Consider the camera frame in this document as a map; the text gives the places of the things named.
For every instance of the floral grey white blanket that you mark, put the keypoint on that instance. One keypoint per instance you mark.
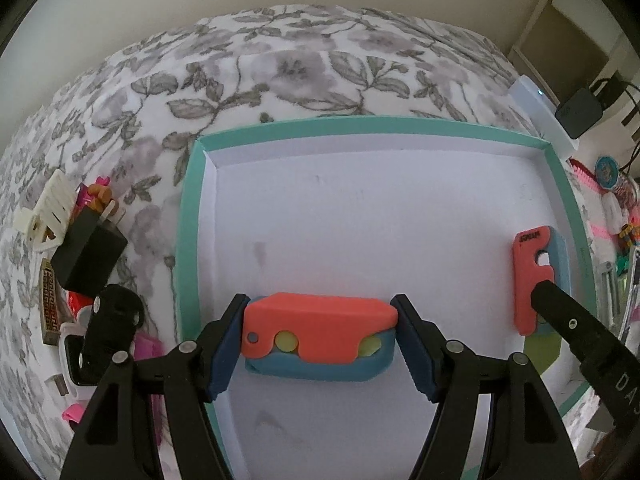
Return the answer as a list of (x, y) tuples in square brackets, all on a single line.
[(135, 118)]

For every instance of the white hair claw clip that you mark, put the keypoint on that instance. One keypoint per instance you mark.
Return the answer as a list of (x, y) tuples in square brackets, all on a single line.
[(44, 226)]

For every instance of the black power adapter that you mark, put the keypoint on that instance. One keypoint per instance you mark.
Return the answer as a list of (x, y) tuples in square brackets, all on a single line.
[(579, 113)]

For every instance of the black square box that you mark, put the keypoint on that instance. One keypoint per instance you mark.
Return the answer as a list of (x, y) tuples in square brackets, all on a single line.
[(88, 255)]

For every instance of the white small pouch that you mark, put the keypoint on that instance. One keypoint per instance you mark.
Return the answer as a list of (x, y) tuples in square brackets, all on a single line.
[(615, 217)]

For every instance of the red small bottle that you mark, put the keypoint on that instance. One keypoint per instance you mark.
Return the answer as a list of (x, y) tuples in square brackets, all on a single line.
[(76, 302)]

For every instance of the colourful toy pile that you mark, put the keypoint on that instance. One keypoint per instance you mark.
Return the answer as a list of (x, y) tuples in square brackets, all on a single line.
[(623, 248)]

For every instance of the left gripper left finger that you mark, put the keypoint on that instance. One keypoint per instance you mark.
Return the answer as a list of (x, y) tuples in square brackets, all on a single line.
[(221, 342)]

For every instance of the orange blue green toy knife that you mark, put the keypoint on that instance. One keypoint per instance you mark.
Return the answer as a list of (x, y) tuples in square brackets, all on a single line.
[(538, 254)]

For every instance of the teal white cardboard tray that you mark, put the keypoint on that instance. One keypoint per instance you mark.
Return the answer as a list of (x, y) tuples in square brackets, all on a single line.
[(367, 207)]

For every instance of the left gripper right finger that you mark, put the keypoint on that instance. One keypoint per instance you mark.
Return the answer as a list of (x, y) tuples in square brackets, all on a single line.
[(423, 347)]

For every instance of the white power strip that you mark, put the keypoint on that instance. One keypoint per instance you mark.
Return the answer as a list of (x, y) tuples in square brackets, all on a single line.
[(541, 112)]

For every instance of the white smart watch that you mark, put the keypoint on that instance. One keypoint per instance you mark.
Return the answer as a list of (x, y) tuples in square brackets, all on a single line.
[(70, 343)]

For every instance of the gold patterned lighter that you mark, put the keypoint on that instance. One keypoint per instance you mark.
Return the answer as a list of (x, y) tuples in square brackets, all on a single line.
[(49, 312)]

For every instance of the white wooden shelf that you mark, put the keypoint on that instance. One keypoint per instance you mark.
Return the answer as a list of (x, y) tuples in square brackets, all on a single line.
[(566, 45)]

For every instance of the round blue sticker tin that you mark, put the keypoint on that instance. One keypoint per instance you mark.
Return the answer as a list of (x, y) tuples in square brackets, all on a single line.
[(606, 172)]

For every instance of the pink smart watch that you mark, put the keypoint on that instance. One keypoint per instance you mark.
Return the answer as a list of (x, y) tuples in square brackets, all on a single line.
[(144, 347)]

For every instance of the black toy car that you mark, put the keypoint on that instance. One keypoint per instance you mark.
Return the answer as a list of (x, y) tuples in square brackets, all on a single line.
[(116, 315)]

